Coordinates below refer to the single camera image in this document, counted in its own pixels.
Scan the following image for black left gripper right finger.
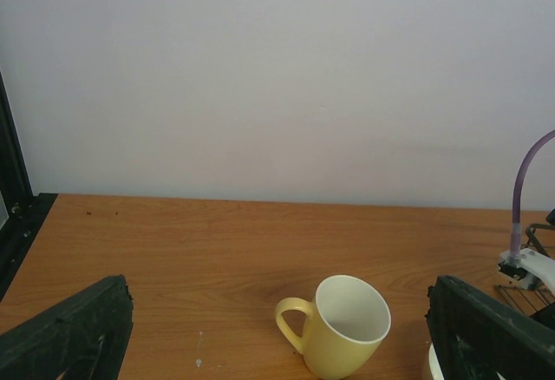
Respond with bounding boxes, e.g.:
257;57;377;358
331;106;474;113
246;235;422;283
426;275;554;379

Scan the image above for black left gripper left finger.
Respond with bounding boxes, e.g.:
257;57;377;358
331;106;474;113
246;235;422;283
1;275;134;379

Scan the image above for cream ceramic bowl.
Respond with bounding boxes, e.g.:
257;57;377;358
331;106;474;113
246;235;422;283
423;343;506;380

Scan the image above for yellow ceramic mug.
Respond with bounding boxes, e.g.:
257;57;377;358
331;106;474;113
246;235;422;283
274;275;392;379

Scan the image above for dark wire dish rack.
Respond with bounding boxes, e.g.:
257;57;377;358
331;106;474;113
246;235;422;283
493;223;554;316

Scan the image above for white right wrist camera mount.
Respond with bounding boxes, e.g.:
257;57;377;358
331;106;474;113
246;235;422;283
498;248;554;293

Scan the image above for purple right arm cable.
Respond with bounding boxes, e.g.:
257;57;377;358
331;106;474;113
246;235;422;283
507;128;555;256

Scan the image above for black aluminium frame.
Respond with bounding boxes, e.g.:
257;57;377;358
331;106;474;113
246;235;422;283
1;86;57;297

